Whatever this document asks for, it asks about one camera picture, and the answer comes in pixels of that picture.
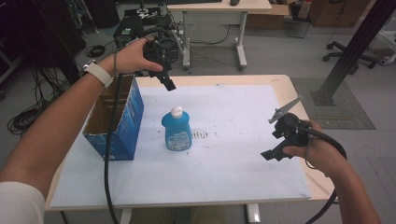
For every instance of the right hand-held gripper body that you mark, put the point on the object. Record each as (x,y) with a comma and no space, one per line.
(292,130)

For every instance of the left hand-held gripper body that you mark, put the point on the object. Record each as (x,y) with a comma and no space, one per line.
(157,51)

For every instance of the blue dish soap bottle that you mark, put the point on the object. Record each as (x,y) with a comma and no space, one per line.
(176,132)

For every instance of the blue cardboard box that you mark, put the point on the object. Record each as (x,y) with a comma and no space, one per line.
(127,124)

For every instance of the person's left hand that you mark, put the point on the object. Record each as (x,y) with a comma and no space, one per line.
(129,59)

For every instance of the person's right hand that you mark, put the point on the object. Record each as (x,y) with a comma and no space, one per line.
(320,149)

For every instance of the open computer case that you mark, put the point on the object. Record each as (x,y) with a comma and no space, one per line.
(174,34)

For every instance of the black computer tower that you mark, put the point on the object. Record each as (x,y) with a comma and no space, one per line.
(126,32)

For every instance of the light wooden table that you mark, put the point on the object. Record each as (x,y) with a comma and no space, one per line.
(292,90)

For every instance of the white sheet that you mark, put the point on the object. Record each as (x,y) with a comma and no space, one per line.
(224,161)

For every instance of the grey floor mat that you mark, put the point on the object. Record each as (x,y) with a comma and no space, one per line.
(342,115)

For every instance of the white wristwatch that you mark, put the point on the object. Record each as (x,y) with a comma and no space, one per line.
(99,74)

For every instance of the white desk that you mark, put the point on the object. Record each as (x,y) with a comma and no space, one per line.
(218,9)

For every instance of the black office chair base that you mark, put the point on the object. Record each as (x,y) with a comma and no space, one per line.
(342,54)

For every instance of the black computer mouse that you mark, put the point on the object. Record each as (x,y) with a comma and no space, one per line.
(234,2)

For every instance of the brown cardboard box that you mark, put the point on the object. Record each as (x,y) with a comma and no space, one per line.
(267,18)

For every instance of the dark curtain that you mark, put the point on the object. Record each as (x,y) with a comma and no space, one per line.
(37,31)

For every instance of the brown wooden cabinet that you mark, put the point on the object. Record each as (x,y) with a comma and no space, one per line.
(339,12)

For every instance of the white shirt sleeve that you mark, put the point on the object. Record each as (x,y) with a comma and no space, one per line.
(18,205)

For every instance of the black metal post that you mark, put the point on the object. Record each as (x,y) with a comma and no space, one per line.
(351,53)

